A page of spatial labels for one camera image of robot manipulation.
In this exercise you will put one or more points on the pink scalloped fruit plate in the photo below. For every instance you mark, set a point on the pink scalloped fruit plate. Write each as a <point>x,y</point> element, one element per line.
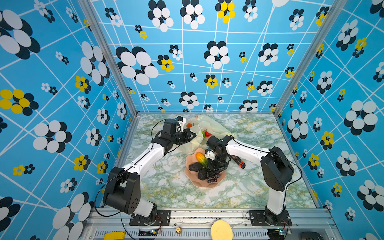
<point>193,176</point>

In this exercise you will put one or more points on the dark purple grape bunch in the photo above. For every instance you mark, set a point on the dark purple grape bunch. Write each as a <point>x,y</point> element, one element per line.
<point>213,178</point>

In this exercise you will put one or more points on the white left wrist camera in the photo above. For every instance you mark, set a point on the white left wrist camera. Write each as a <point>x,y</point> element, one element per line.
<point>181,121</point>

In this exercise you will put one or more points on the yellow box on rail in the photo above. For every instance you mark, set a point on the yellow box on rail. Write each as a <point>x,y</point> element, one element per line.
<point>115,236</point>

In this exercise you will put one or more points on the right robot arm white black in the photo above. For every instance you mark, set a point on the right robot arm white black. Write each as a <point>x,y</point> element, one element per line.
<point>276,168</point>

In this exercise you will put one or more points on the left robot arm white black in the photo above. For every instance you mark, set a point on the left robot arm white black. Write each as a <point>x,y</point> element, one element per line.
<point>123,188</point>

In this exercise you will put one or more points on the small brass knob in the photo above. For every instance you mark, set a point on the small brass knob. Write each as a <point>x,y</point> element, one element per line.
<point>178,230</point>

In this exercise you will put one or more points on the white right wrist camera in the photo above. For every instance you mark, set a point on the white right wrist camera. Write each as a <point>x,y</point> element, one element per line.
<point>210,155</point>

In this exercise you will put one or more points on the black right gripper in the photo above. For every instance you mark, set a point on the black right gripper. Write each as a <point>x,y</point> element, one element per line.
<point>212,168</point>

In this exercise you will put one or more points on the dark avocado fruit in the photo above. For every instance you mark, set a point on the dark avocado fruit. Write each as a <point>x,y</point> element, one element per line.
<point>202,174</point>
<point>196,167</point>

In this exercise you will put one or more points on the translucent yellowish plastic bag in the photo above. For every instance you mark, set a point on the translucent yellowish plastic bag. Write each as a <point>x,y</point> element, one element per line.
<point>203,123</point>

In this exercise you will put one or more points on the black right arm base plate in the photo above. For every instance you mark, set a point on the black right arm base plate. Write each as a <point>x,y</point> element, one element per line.
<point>265,218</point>

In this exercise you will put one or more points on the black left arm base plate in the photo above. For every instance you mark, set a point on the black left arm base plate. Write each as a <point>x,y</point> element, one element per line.
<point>156,218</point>

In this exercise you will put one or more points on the red black utility knife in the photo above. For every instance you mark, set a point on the red black utility knife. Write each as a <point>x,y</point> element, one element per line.
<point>239,162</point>

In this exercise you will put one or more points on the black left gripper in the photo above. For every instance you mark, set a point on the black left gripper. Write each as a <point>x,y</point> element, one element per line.
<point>185,133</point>

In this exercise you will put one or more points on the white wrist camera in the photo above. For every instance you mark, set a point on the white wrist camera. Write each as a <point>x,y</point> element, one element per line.
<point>210,155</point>
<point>181,121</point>

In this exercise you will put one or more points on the aluminium front rail frame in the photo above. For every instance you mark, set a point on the aluminium front rail frame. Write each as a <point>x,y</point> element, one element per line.
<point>196,225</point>

